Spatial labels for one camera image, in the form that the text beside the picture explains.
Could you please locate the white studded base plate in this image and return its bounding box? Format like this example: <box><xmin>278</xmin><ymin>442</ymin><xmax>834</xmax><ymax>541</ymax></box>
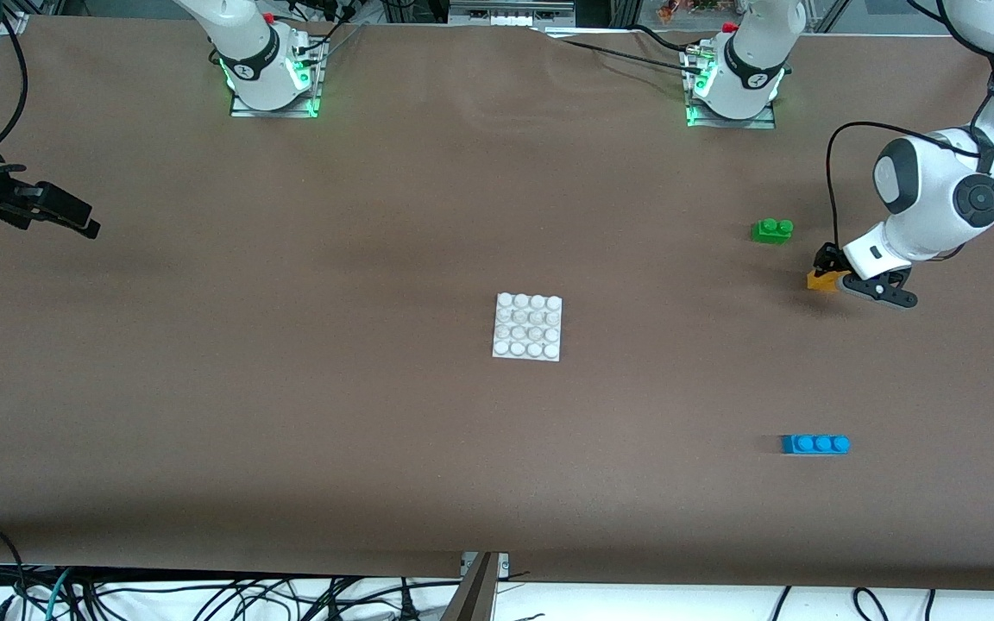
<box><xmin>492</xmin><ymin>293</ymin><xmax>563</xmax><ymax>362</ymax></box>

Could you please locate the green two-stud block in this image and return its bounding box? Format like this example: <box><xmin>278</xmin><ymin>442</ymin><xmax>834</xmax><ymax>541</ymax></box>
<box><xmin>750</xmin><ymin>217</ymin><xmax>795</xmax><ymax>246</ymax></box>

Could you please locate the blue three-stud block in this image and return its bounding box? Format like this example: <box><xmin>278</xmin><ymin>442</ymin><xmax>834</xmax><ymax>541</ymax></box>
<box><xmin>780</xmin><ymin>434</ymin><xmax>852</xmax><ymax>456</ymax></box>

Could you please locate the colourful background object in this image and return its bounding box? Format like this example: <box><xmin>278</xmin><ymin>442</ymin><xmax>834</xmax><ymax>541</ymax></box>
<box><xmin>659</xmin><ymin>0</ymin><xmax>722</xmax><ymax>22</ymax></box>

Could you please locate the brown paper table cover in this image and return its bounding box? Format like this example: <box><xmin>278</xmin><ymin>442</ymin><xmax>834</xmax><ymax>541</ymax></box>
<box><xmin>0</xmin><ymin>16</ymin><xmax>994</xmax><ymax>593</ymax></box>

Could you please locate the white power strip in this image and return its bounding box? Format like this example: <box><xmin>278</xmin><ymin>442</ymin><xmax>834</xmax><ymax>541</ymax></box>
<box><xmin>448</xmin><ymin>0</ymin><xmax>577</xmax><ymax>27</ymax></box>

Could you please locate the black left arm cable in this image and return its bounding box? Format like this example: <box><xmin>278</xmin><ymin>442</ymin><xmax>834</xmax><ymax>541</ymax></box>
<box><xmin>825</xmin><ymin>121</ymin><xmax>981</xmax><ymax>255</ymax></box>

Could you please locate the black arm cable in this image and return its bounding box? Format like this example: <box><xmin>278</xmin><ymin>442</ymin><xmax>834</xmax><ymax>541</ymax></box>
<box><xmin>0</xmin><ymin>13</ymin><xmax>29</xmax><ymax>149</ymax></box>
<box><xmin>825</xmin><ymin>121</ymin><xmax>981</xmax><ymax>255</ymax></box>

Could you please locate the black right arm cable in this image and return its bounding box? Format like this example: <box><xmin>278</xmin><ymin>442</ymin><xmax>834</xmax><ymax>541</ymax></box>
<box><xmin>0</xmin><ymin>13</ymin><xmax>29</xmax><ymax>149</ymax></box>

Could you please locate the aluminium frame profile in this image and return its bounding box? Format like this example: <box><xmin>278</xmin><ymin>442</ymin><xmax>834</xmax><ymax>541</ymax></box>
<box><xmin>808</xmin><ymin>0</ymin><xmax>852</xmax><ymax>34</ymax></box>

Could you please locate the black cable on table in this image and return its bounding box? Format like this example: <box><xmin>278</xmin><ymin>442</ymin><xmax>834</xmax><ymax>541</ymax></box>
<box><xmin>540</xmin><ymin>24</ymin><xmax>709</xmax><ymax>72</ymax></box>

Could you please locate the black base cable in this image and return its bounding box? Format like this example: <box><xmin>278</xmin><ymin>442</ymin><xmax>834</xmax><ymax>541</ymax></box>
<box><xmin>277</xmin><ymin>0</ymin><xmax>368</xmax><ymax>66</ymax></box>

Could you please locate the teal cable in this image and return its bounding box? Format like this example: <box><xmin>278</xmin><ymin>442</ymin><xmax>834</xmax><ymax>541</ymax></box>
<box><xmin>44</xmin><ymin>567</ymin><xmax>75</xmax><ymax>621</ymax></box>

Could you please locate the black tangled cable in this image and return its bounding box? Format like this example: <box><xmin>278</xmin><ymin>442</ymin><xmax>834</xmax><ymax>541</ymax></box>
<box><xmin>74</xmin><ymin>576</ymin><xmax>429</xmax><ymax>621</ymax></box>

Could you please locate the silver metal bracket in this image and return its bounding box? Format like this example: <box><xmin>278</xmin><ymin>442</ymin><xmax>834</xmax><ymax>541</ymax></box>
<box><xmin>461</xmin><ymin>552</ymin><xmax>511</xmax><ymax>577</ymax></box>

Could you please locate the dark metal post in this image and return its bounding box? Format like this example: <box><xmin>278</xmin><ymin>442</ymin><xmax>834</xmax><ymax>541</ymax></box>
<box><xmin>439</xmin><ymin>552</ymin><xmax>500</xmax><ymax>621</ymax></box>

